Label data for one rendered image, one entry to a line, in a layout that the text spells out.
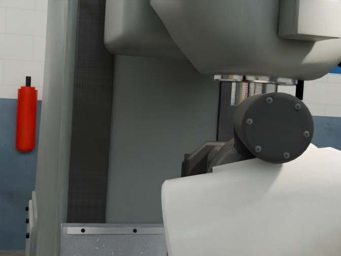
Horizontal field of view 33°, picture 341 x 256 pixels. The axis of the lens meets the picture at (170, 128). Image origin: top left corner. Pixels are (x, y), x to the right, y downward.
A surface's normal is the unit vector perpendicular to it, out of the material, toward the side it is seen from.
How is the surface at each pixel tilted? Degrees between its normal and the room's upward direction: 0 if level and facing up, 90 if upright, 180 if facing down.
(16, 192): 90
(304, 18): 90
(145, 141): 90
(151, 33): 99
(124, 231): 63
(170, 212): 54
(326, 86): 90
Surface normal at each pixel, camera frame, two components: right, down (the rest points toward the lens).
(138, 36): 0.03, 0.50
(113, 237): 0.25, -0.39
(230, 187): -0.18, -0.78
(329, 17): 0.24, 0.07
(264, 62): -0.07, 0.73
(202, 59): -0.79, 0.56
